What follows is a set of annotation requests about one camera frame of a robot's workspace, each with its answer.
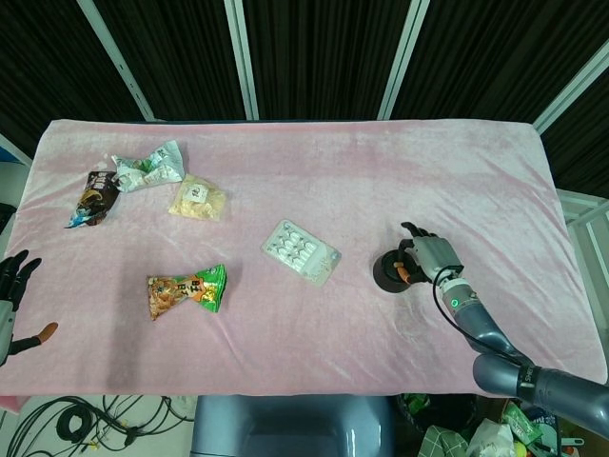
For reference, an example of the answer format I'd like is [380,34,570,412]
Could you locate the silver pill blister pack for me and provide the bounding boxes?
[260,218,343,288]

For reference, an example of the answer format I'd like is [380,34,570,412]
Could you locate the white metal rack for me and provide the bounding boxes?
[555,188,609,291]

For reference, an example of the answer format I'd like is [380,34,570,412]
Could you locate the black floor cable bundle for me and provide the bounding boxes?
[0,394,191,457]

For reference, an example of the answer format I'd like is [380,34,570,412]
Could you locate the green checked bag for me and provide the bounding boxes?
[417,425,471,457]

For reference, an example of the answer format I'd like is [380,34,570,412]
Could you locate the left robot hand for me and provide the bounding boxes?
[0,249,60,368]

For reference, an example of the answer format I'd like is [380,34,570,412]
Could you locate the blue white board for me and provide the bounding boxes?
[0,132,34,167]

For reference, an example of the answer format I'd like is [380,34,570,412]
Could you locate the white frame post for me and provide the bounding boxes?
[532,37,609,133]
[223,0,261,121]
[75,0,155,121]
[379,0,430,121]

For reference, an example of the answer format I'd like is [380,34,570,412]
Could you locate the orange green snack bag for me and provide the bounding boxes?
[146,263,228,323]

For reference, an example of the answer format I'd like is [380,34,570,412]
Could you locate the black trash bag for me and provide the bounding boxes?
[397,392,499,435]

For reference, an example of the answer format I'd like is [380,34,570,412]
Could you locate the pink velvet table cloth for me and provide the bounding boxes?
[0,118,601,399]

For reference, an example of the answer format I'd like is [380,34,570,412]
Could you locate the brown snack bag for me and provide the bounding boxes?
[64,169,120,230]

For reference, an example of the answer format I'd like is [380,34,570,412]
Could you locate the black cup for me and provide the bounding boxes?
[371,248,421,293]

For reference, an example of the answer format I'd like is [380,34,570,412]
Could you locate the white crumpled snack bag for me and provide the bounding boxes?
[110,139,186,193]

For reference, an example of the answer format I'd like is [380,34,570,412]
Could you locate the white plastic bag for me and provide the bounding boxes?
[466,417,516,457]

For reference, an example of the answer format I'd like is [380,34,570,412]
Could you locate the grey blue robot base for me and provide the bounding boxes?
[192,393,397,457]

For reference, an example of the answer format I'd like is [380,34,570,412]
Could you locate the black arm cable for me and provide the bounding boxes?
[430,265,530,368]

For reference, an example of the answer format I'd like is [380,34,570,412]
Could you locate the green snack packet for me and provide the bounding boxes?
[500,401,544,445]

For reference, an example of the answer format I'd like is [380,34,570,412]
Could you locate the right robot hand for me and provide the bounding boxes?
[396,221,465,285]

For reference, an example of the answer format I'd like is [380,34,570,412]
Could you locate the clear bag yellow snacks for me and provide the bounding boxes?
[168,173,228,224]

